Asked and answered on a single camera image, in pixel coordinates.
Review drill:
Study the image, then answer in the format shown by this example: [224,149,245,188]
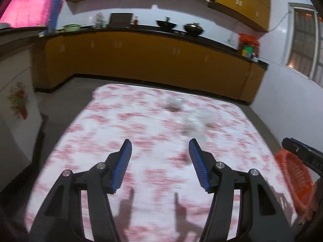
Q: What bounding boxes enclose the yellow lower kitchen cabinets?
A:
[33,28,268,106]

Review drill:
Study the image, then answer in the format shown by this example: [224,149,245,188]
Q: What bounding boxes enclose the black wok with lid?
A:
[183,23,205,36]

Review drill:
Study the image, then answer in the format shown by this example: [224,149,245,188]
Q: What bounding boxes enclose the green and white pot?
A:
[62,24,82,32]

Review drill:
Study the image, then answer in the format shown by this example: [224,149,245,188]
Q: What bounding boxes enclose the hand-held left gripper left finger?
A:
[30,139,132,242]

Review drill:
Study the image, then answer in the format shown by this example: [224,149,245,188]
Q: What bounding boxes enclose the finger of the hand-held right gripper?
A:
[281,137,323,177]

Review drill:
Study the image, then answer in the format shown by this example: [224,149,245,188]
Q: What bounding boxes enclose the red floral tablecloth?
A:
[25,84,298,242]

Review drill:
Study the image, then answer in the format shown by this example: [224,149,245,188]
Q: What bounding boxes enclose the open black wok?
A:
[156,17,177,29]

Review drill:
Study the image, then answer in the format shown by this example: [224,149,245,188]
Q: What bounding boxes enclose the barred window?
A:
[285,2,323,89]

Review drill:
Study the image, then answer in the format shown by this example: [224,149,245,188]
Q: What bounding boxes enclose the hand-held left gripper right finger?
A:
[189,139,294,242]

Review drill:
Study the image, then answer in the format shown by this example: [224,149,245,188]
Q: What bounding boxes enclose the crumpled clear plastic wrap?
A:
[163,96,183,112]
[180,111,217,142]

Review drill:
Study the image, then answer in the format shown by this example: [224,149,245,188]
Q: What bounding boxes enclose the short yellow wall cabinet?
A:
[208,0,271,33]

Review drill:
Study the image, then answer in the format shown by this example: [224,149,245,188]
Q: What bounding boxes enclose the red bag on rack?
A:
[238,33,260,47]

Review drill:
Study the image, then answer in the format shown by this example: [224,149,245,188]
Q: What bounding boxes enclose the pink curtain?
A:
[0,0,63,29]

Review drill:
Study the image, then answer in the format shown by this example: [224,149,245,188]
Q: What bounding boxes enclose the clear jar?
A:
[94,13,106,28]

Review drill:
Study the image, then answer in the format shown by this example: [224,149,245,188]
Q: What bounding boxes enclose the person's right hand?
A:
[298,180,320,226]

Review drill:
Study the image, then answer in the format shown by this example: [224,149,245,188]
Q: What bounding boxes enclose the orange plastic basin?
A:
[275,149,315,216]

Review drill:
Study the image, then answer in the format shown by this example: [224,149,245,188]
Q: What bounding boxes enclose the dark cutting board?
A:
[109,13,133,28]

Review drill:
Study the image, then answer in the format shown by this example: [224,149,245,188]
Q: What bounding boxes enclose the white fridge with floral decal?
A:
[0,48,42,182]

